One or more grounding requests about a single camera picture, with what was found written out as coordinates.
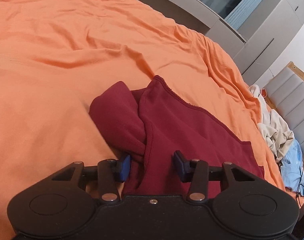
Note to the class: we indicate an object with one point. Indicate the grey padded headboard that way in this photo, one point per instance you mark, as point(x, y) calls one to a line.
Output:
point(286, 92)

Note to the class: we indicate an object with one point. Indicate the dark red shirt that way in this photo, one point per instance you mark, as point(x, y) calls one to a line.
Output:
point(150, 124)

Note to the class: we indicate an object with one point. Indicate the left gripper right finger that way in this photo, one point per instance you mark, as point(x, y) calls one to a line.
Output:
point(238, 203)

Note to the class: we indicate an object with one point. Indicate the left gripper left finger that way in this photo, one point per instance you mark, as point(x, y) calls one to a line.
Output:
point(64, 202)

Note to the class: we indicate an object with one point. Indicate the orange bed sheet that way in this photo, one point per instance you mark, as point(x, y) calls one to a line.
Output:
point(56, 56)

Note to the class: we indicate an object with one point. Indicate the grey wardrobe cabinet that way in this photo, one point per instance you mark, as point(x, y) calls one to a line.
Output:
point(268, 31)

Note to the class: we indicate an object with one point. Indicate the light blue sweater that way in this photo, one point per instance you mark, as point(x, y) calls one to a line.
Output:
point(292, 171)

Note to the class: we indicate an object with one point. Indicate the grey window bench unit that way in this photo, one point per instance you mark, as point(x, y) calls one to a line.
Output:
point(198, 16)

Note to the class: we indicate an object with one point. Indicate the light blue curtain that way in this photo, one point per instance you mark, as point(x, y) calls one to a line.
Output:
point(249, 9)

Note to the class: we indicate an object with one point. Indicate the wooden bed frame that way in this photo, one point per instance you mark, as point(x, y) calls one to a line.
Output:
point(296, 70)

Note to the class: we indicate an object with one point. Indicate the cream white garment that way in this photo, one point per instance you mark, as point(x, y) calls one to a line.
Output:
point(273, 128)

